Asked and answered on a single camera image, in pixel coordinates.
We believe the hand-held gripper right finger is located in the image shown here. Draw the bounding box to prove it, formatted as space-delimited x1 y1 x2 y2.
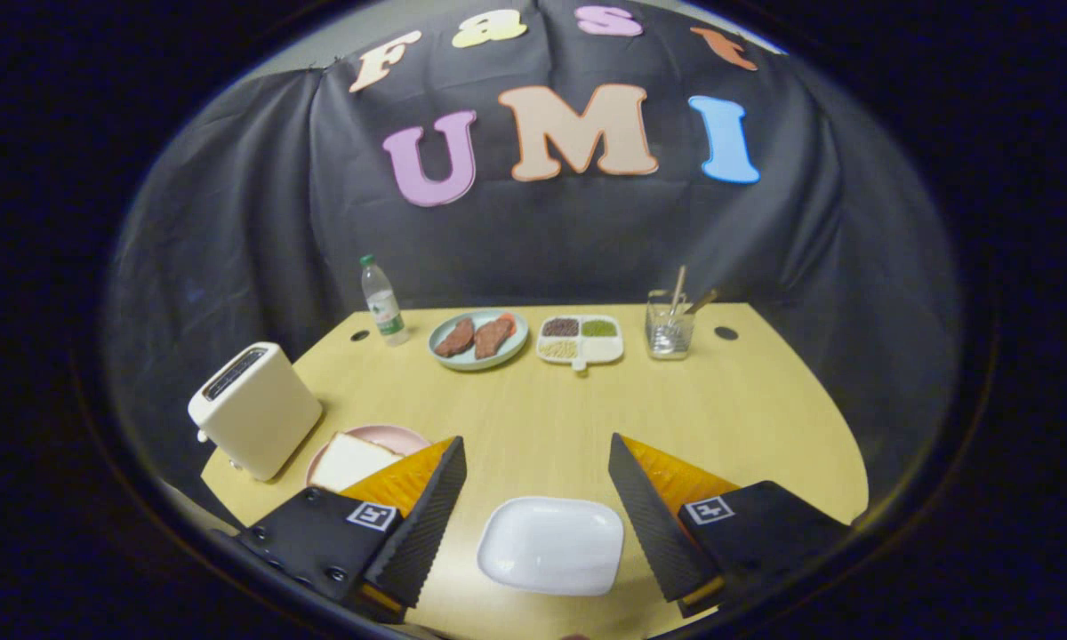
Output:
608 433 854 619

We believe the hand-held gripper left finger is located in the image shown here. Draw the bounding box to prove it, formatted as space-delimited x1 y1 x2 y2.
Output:
236 436 468 623

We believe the plain bread slice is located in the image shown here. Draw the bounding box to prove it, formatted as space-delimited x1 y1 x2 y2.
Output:
309 433 405 494

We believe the pink round plate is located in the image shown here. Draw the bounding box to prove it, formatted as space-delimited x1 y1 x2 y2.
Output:
306 424 432 490

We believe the white square plate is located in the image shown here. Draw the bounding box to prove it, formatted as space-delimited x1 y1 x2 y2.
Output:
477 496 625 596

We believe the pale green oval plate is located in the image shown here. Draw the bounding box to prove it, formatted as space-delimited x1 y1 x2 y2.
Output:
428 308 530 372

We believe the white divided condiment dish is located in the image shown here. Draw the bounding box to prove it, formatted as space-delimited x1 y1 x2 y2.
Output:
536 315 625 372

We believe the clear glass holder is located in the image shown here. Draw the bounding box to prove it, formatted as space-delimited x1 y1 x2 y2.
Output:
646 290 696 361

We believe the white toaster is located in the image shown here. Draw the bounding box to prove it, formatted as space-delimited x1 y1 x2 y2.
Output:
188 342 324 483

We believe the brown meat patty orange edge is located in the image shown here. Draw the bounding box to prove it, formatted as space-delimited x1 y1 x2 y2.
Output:
473 313 517 360

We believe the clear water bottle green cap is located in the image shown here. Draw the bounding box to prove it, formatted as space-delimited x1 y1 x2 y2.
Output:
360 254 411 347

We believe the black backdrop cloth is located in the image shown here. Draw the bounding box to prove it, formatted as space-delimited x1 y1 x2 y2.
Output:
102 0 966 525

